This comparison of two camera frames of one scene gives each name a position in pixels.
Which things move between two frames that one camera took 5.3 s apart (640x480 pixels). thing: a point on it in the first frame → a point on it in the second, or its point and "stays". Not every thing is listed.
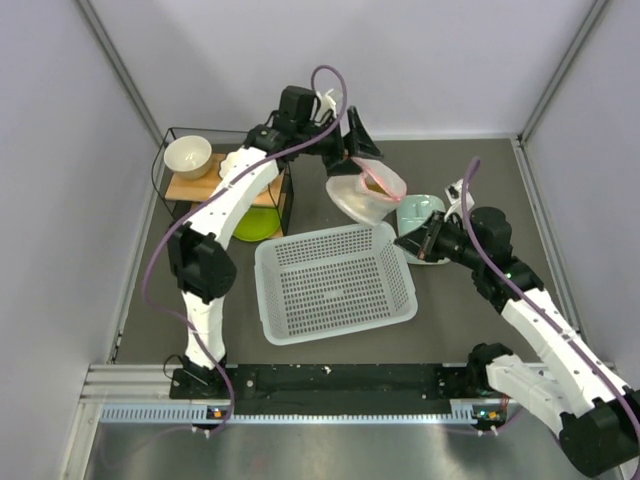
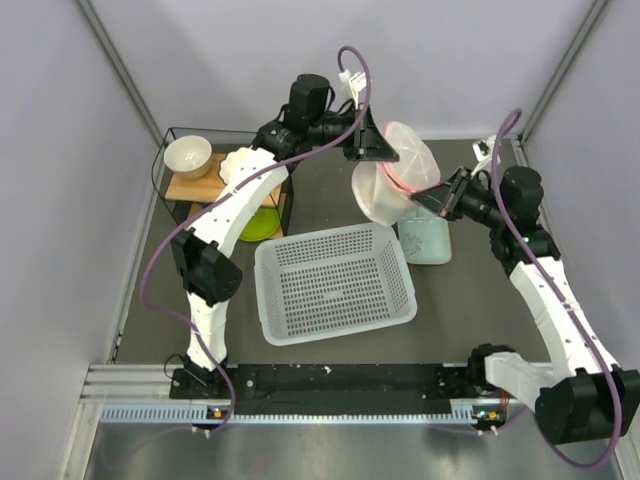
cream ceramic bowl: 188,156 stays
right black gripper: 420,240 → 445,198
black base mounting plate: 324,389 stays
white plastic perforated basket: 332,283 stays
